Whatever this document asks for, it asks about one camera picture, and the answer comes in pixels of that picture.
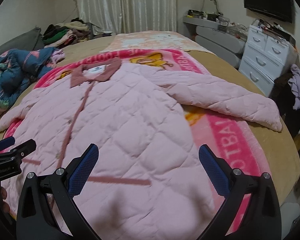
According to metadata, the grey pillow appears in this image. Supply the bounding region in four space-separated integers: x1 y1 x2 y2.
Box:
0 27 44 55

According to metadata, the pink quilted jacket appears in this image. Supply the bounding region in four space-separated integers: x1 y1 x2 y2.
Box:
0 57 283 240

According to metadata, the white striped curtain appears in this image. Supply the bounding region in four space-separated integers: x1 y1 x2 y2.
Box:
77 0 177 34

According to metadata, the peach white checkered blanket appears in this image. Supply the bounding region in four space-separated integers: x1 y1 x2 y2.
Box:
101 30 213 54

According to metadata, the clutter on grey shelf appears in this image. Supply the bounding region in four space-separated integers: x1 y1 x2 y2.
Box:
183 0 248 35

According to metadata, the grey curved shelf unit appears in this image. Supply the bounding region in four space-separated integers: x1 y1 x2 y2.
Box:
183 16 247 69

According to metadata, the lilac cloth on chair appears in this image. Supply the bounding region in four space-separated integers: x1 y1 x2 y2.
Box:
288 64 300 110

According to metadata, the blue floral quilted jacket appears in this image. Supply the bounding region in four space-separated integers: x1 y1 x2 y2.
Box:
0 47 55 110

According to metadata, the person's left hand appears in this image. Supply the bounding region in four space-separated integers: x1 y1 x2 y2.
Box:
0 187 10 213

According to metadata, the pile of mixed clothes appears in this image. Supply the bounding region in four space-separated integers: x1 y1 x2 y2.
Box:
42 17 113 48

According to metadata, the white drawer chest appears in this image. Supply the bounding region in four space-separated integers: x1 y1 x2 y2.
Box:
238 25 298 96

